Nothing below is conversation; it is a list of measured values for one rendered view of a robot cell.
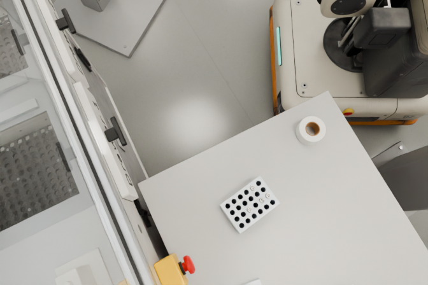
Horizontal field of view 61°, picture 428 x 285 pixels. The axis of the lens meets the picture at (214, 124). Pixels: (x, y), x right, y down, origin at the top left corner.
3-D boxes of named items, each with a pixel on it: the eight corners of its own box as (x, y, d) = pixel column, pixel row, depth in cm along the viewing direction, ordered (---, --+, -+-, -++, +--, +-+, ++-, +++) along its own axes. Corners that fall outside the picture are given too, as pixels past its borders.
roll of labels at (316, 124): (302, 149, 97) (306, 145, 93) (291, 125, 99) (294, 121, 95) (325, 139, 98) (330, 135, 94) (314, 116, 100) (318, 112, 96)
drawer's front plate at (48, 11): (51, 0, 101) (33, -26, 91) (90, 88, 94) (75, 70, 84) (45, 3, 101) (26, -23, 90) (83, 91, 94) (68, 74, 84)
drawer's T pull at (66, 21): (66, 9, 92) (64, 6, 90) (77, 34, 90) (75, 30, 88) (53, 15, 91) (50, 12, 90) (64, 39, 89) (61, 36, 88)
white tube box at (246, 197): (257, 177, 95) (260, 175, 91) (278, 204, 93) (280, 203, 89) (219, 205, 93) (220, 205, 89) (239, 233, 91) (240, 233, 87)
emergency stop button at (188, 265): (189, 252, 80) (188, 254, 77) (197, 270, 80) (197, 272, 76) (177, 259, 80) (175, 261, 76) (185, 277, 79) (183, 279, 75)
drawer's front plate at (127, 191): (93, 96, 94) (79, 79, 83) (139, 198, 87) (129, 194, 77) (87, 98, 94) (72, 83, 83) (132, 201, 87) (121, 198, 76)
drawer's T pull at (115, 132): (115, 116, 84) (113, 115, 83) (128, 145, 82) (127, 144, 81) (100, 123, 84) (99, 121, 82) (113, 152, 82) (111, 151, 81)
